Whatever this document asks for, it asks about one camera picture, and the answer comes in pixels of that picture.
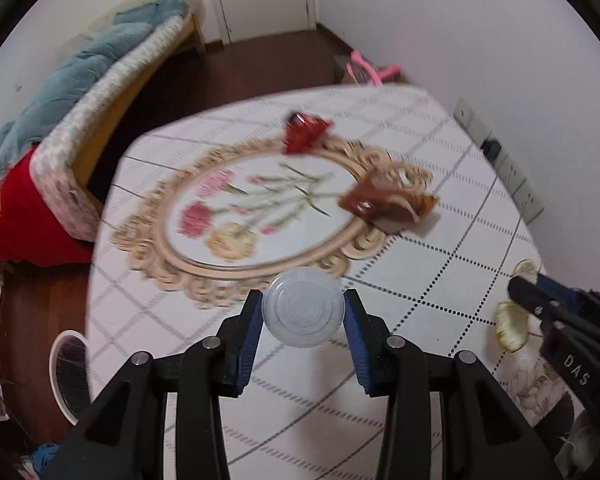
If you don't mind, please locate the clear plastic cup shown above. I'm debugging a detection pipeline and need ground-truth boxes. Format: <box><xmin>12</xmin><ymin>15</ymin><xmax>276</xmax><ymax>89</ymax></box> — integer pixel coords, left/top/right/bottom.
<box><xmin>261</xmin><ymin>266</ymin><xmax>345</xmax><ymax>349</ymax></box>

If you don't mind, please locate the yellow wrapper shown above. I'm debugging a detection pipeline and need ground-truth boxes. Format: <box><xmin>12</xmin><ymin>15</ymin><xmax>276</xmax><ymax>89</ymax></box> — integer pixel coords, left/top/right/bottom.
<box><xmin>497</xmin><ymin>259</ymin><xmax>539</xmax><ymax>353</ymax></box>

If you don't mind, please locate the white round trash bin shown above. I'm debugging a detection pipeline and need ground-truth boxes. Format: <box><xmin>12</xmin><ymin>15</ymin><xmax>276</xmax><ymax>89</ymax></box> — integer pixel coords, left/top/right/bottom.
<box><xmin>49</xmin><ymin>330</ymin><xmax>94</xmax><ymax>427</ymax></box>

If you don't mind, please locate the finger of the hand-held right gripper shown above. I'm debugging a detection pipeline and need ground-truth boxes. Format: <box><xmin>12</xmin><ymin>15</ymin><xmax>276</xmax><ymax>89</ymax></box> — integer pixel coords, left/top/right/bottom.
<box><xmin>508</xmin><ymin>276</ymin><xmax>558</xmax><ymax>320</ymax></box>
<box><xmin>535</xmin><ymin>272</ymin><xmax>590</xmax><ymax>311</ymax></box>

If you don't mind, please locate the white wall socket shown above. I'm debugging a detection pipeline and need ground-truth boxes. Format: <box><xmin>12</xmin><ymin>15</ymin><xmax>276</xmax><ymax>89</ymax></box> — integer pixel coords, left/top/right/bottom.
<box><xmin>467</xmin><ymin>112</ymin><xmax>494</xmax><ymax>144</ymax></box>
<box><xmin>514</xmin><ymin>180</ymin><xmax>545</xmax><ymax>224</ymax></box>
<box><xmin>453</xmin><ymin>98</ymin><xmax>477</xmax><ymax>127</ymax></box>
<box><xmin>497</xmin><ymin>152</ymin><xmax>529</xmax><ymax>187</ymax></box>

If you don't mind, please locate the pink plush toy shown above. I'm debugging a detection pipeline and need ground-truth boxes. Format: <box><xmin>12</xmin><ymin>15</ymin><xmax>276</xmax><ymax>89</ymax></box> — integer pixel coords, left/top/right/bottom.
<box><xmin>347</xmin><ymin>49</ymin><xmax>401</xmax><ymax>84</ymax></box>

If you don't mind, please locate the white patterned tablecloth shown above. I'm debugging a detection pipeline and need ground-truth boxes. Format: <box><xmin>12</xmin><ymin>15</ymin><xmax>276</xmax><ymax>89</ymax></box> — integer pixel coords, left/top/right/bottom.
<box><xmin>85</xmin><ymin>85</ymin><xmax>577</xmax><ymax>480</ymax></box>

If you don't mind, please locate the bed with blue blanket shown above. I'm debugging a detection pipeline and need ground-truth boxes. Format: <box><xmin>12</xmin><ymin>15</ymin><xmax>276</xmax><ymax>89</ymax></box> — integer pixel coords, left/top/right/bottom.
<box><xmin>0</xmin><ymin>0</ymin><xmax>189</xmax><ymax>194</ymax></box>

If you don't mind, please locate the brown crumpled wrapper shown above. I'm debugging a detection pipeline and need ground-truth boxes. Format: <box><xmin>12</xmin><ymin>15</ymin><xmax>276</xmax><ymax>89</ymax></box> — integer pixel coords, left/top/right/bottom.
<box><xmin>339</xmin><ymin>163</ymin><xmax>440</xmax><ymax>234</ymax></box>

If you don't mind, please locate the red crumpled wrapper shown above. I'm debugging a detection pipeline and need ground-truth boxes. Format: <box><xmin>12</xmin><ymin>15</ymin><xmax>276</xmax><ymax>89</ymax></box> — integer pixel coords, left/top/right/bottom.
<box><xmin>281</xmin><ymin>111</ymin><xmax>335</xmax><ymax>155</ymax></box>

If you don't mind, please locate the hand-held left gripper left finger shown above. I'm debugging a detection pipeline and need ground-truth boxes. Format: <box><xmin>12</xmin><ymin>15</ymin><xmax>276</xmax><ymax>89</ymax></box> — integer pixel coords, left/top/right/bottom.
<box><xmin>42</xmin><ymin>289</ymin><xmax>265</xmax><ymax>480</ymax></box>

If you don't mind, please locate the blue cloth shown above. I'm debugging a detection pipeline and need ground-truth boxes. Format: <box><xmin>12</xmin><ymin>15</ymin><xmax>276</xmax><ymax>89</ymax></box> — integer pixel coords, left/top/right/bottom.
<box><xmin>31</xmin><ymin>441</ymin><xmax>62</xmax><ymax>477</ymax></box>

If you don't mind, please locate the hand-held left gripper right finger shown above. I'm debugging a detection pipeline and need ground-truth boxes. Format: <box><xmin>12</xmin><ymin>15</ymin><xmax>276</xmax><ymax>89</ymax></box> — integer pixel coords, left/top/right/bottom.
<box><xmin>344</xmin><ymin>289</ymin><xmax>563</xmax><ymax>480</ymax></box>

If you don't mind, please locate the red blanket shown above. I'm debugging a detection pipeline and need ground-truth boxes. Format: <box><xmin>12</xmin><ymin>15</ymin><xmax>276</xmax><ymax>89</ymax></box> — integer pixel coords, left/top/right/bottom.
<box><xmin>0</xmin><ymin>145</ymin><xmax>94</xmax><ymax>267</ymax></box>

